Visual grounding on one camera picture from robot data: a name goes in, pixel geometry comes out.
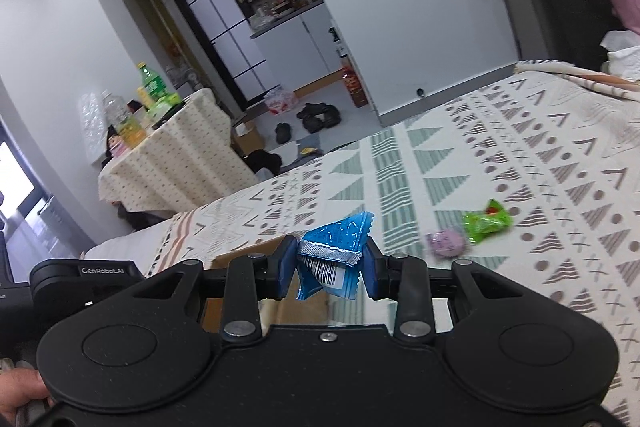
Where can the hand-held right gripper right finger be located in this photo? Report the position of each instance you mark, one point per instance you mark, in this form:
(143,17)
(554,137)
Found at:
(375,274)

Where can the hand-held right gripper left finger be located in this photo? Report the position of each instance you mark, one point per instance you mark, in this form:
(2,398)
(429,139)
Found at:
(285,272)

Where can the brown cardboard box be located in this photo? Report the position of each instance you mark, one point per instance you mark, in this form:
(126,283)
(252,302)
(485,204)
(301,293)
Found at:
(280,311)

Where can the blue snack packet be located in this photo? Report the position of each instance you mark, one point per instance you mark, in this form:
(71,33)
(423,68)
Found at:
(335,237)

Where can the person's left hand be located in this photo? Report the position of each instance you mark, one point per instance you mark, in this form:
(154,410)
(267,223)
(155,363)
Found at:
(22,387)

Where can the white bed sheet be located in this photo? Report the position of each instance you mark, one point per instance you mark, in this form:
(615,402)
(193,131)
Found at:
(130,247)

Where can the purple snack packet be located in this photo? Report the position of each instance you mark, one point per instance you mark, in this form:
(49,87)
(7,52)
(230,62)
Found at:
(446,243)

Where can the black bag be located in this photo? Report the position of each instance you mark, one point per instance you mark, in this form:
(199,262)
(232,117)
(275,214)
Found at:
(265,162)

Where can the small yellow floor item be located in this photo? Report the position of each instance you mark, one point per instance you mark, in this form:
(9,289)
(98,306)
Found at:
(309,151)

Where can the light green snack packet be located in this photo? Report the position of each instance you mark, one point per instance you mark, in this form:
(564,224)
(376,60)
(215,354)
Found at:
(487,222)

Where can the small floor cardboard box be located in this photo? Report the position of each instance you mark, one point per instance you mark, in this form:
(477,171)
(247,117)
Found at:
(246,139)

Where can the black slipper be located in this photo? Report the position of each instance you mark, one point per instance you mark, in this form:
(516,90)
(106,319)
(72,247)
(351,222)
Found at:
(283,133)

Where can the pink container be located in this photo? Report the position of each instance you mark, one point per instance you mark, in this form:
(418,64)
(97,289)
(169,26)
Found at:
(119,147)

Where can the black shoe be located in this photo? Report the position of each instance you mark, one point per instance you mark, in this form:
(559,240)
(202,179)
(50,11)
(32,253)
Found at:
(322,122)
(311,111)

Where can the bubble wrap sheet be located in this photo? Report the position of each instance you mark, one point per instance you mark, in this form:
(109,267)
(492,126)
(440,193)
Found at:
(92,127)

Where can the side table with cloth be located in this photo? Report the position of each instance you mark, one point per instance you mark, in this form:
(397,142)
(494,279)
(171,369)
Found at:
(175,157)

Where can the yellow liquid bottle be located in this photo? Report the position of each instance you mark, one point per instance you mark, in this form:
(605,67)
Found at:
(133,134)

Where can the red white bottle pack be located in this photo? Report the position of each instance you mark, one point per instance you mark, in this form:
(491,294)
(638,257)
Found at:
(280,102)

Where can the patterned blanket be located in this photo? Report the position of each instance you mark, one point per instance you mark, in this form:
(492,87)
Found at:
(500,147)

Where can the clear plastic bottle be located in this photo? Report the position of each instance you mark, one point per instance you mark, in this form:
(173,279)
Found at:
(116,109)

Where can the red label bottle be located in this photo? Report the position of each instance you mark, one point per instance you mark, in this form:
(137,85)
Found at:
(354,87)

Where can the green carton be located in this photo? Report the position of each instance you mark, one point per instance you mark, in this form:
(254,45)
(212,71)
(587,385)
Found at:
(164,108)

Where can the green bottle yellow cap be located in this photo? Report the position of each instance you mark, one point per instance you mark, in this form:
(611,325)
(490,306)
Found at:
(151,84)

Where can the white kitchen cabinet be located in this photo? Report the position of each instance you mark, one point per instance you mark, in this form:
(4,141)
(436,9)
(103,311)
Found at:
(300,52)

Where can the black framed glass door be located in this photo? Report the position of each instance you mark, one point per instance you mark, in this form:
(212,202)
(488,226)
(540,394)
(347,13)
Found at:
(220,32)

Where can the white crumpled tissue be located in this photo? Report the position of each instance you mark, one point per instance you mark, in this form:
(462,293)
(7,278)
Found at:
(622,54)

